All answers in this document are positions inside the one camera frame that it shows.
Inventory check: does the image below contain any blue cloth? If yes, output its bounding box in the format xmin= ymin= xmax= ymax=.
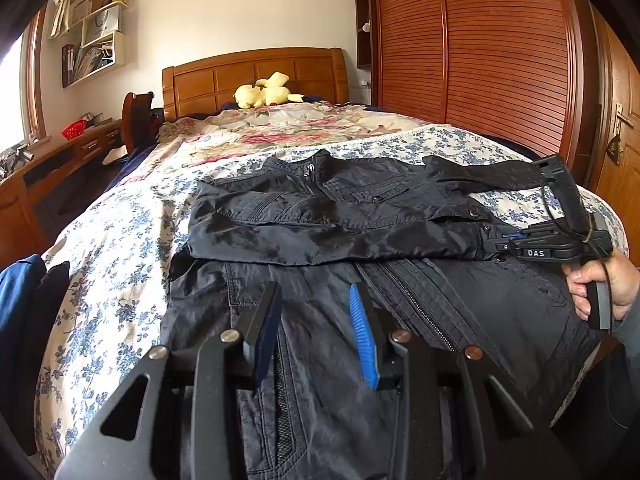
xmin=0 ymin=254 xmax=48 ymax=378

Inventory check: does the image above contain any black cloth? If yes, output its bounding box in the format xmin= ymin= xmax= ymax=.
xmin=10 ymin=260 xmax=71 ymax=457

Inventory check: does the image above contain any wooden window frame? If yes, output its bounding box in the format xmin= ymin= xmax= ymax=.
xmin=20 ymin=5 xmax=52 ymax=142

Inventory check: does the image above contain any dark hanging door charm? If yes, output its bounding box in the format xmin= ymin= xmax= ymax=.
xmin=603 ymin=127 xmax=621 ymax=162

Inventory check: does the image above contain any wooden slatted wardrobe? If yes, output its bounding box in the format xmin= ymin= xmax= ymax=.
xmin=353 ymin=0 xmax=601 ymax=192

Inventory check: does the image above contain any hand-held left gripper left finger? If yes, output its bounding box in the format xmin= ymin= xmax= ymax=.
xmin=52 ymin=281 xmax=284 ymax=480

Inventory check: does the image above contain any person's right forearm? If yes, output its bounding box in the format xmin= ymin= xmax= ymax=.
xmin=611 ymin=267 xmax=640 ymax=358

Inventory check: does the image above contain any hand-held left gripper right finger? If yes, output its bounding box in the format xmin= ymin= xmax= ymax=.
xmin=348 ymin=282 xmax=583 ymax=480

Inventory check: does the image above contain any silver metal stand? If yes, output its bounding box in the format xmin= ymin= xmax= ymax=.
xmin=0 ymin=142 xmax=34 ymax=177

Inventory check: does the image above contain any black jacket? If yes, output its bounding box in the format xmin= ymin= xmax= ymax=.
xmin=161 ymin=151 xmax=603 ymax=480

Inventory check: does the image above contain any wooden chair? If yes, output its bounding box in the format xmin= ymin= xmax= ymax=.
xmin=121 ymin=91 xmax=162 ymax=157

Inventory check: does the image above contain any blue floral bed sheet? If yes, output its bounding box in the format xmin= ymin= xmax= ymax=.
xmin=32 ymin=125 xmax=628 ymax=477

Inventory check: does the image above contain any wooden door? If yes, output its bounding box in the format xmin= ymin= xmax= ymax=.
xmin=590 ymin=10 xmax=640 ymax=207

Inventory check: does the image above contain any pink floral quilt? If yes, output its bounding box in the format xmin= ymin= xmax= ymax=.
xmin=154 ymin=100 xmax=446 ymax=173

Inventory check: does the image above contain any person's right hand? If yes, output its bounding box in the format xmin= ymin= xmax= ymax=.
xmin=561 ymin=249 xmax=640 ymax=322

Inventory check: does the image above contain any yellow plush toy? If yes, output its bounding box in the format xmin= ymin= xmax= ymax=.
xmin=234 ymin=72 xmax=307 ymax=109

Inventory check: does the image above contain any wooden bed headboard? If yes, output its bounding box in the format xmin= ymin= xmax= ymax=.
xmin=161 ymin=47 xmax=349 ymax=122

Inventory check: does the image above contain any white paper bag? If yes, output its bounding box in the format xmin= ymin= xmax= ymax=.
xmin=82 ymin=2 xmax=121 ymax=44

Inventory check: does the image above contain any white wall shelf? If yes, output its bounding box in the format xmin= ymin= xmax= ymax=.
xmin=48 ymin=0 xmax=129 ymax=89

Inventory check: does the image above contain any wooden desk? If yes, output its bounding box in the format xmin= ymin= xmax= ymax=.
xmin=0 ymin=117 xmax=127 ymax=271

